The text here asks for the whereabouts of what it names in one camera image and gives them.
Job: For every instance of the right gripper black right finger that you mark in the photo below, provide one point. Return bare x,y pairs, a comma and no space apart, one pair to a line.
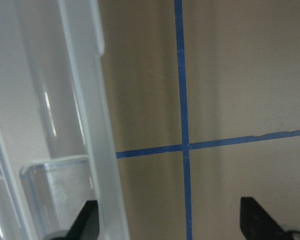
256,223

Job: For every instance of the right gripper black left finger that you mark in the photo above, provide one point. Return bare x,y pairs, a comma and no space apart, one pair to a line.
87,224

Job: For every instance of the clear plastic storage box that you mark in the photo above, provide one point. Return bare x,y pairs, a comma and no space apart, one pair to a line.
56,143

